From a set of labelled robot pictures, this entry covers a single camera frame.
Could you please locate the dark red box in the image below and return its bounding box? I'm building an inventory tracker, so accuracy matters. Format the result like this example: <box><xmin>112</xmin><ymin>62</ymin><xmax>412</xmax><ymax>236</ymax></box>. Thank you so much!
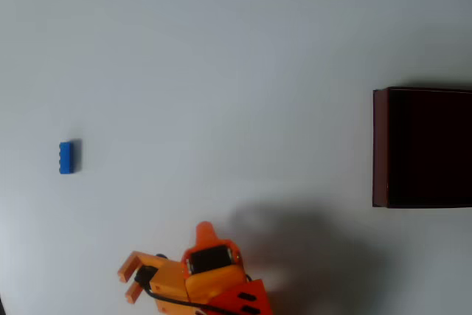
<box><xmin>372</xmin><ymin>86</ymin><xmax>472</xmax><ymax>210</ymax></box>

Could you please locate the orange forked camera mount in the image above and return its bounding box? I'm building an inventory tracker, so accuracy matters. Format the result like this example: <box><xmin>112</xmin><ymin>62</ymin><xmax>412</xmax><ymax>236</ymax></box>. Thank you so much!
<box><xmin>117</xmin><ymin>251</ymin><xmax>190</xmax><ymax>315</ymax></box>

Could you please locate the small blue lego brick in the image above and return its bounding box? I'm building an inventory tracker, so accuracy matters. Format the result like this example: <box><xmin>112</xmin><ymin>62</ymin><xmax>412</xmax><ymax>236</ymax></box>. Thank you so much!
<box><xmin>58</xmin><ymin>139</ymin><xmax>83</xmax><ymax>176</ymax></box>

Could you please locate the small black camera module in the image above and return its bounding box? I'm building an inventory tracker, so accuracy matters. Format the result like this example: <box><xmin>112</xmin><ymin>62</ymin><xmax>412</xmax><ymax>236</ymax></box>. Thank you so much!
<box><xmin>135</xmin><ymin>266</ymin><xmax>157</xmax><ymax>287</ymax></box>

